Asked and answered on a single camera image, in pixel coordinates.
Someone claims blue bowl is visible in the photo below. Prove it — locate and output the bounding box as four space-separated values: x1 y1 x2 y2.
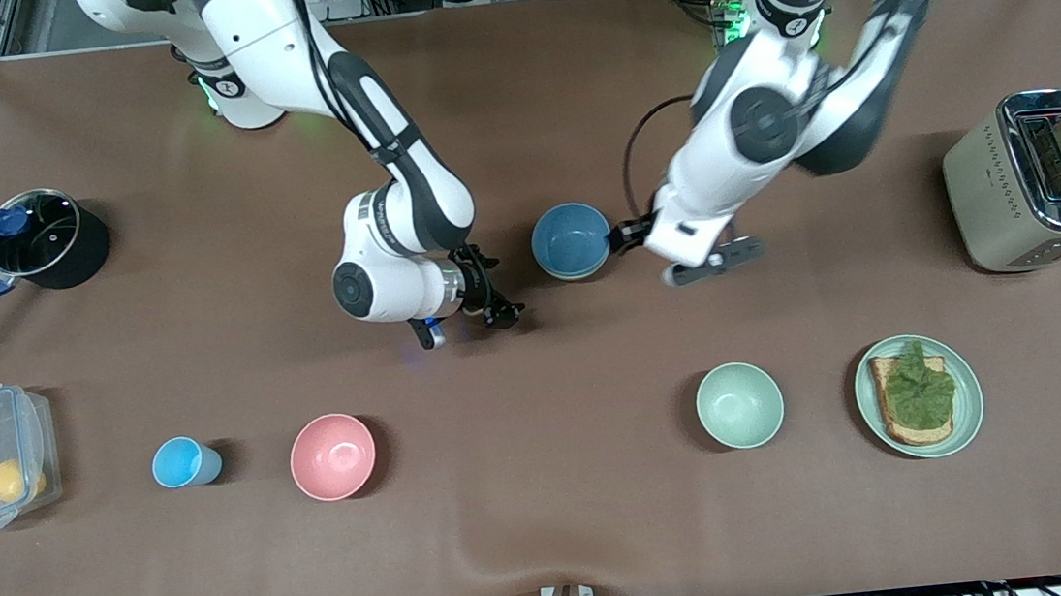
528 199 617 286

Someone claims pale green bowl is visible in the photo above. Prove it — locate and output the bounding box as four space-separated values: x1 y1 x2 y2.
693 358 788 454

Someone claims pink bowl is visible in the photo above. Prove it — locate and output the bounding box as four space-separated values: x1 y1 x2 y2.
286 410 381 506

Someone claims brown table cover sheet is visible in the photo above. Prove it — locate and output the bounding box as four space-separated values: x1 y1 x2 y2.
0 0 1061 596

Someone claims green lettuce leaf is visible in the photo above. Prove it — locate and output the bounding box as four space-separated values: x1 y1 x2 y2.
879 336 960 434

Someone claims toasted bread slice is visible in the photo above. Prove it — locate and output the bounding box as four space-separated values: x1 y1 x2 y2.
868 350 956 452

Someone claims beige chrome toaster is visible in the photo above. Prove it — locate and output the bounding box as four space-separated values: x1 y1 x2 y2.
937 87 1061 279

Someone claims light blue cup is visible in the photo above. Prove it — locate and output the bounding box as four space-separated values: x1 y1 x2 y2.
150 433 225 492

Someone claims pale green plate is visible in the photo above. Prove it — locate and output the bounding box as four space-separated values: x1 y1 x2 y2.
850 329 989 465

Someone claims glass lid with blue knob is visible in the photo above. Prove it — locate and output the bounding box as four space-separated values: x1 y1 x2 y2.
0 186 87 279

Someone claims yellow lemon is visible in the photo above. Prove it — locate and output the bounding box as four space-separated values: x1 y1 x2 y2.
0 456 49 505

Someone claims black pot with blue handle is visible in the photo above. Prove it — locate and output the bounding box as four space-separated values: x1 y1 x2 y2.
0 181 121 352

